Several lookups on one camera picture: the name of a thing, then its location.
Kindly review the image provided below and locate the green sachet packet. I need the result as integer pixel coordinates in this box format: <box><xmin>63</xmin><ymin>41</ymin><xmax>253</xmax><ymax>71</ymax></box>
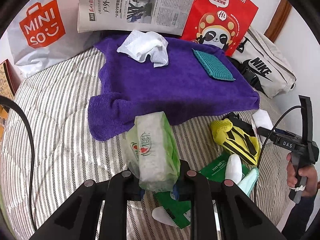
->
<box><xmin>154</xmin><ymin>153</ymin><xmax>251</xmax><ymax>229</ymax></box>

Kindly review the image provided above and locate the green tissue pack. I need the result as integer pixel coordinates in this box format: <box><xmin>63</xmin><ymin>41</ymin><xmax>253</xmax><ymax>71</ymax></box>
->
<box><xmin>125</xmin><ymin>112</ymin><xmax>180</xmax><ymax>192</ymax></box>

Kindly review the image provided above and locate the white sponge block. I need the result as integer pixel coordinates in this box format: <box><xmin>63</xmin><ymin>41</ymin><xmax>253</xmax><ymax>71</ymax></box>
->
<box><xmin>252</xmin><ymin>109</ymin><xmax>273</xmax><ymax>146</ymax></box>

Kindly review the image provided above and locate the yellow black pouch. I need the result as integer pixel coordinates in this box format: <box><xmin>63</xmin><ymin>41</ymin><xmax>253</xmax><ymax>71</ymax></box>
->
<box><xmin>210</xmin><ymin>112</ymin><xmax>261</xmax><ymax>166</ymax></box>

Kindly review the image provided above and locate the teal knitted cloth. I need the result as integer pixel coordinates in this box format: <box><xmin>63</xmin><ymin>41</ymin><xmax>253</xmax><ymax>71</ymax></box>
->
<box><xmin>193</xmin><ymin>49</ymin><xmax>235</xmax><ymax>82</ymax></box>

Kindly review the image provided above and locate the white paper towel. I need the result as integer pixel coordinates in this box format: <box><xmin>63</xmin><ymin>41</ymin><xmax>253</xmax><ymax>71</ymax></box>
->
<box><xmin>117</xmin><ymin>30</ymin><xmax>169</xmax><ymax>68</ymax></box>

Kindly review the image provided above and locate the right forearm dark sleeve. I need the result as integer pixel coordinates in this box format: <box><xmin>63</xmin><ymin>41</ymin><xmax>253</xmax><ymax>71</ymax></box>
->
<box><xmin>281</xmin><ymin>196</ymin><xmax>319</xmax><ymax>239</ymax></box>

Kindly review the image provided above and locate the person right hand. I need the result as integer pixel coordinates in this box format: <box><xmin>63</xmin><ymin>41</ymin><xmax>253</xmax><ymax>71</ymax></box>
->
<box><xmin>286</xmin><ymin>153</ymin><xmax>318</xmax><ymax>197</ymax></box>

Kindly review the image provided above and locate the white Nike waist bag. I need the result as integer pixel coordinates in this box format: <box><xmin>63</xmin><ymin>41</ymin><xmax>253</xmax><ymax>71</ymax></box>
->
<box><xmin>230</xmin><ymin>27</ymin><xmax>296</xmax><ymax>98</ymax></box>

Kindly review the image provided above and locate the purple towel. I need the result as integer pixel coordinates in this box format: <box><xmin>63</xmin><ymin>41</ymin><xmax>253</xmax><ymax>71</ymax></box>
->
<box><xmin>88</xmin><ymin>34</ymin><xmax>260</xmax><ymax>141</ymax></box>

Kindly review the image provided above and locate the striped quilted mattress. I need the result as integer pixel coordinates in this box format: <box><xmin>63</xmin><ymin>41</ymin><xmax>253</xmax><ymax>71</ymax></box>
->
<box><xmin>1</xmin><ymin>48</ymin><xmax>289</xmax><ymax>239</ymax></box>

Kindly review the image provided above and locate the red panda paper bag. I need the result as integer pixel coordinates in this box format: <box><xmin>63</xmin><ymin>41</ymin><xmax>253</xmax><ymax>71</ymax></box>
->
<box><xmin>181</xmin><ymin>0</ymin><xmax>258</xmax><ymax>56</ymax></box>

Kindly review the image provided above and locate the folded newspaper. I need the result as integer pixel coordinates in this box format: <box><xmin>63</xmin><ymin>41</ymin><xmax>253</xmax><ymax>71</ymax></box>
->
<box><xmin>78</xmin><ymin>0</ymin><xmax>194</xmax><ymax>36</ymax></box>

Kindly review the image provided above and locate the brown patterned book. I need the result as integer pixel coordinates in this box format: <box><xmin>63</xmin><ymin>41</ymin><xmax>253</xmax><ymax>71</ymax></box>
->
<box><xmin>0</xmin><ymin>60</ymin><xmax>16</xmax><ymax>100</ymax></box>

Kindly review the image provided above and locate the white Miniso plastic bag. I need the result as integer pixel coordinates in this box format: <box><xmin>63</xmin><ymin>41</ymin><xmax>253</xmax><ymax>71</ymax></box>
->
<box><xmin>7</xmin><ymin>0</ymin><xmax>100</xmax><ymax>78</ymax></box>

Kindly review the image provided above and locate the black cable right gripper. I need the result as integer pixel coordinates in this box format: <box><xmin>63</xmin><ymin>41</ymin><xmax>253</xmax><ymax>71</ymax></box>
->
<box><xmin>254</xmin><ymin>104</ymin><xmax>307</xmax><ymax>203</ymax></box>

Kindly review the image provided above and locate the brown wooden door frame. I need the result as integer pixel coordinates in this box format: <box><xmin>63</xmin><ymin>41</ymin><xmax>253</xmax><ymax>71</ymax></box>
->
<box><xmin>264</xmin><ymin>0</ymin><xmax>292</xmax><ymax>42</ymax></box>

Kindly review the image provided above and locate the black cable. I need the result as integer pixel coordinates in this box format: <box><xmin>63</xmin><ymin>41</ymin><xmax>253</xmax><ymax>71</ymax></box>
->
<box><xmin>0</xmin><ymin>94</ymin><xmax>38</xmax><ymax>230</ymax></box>

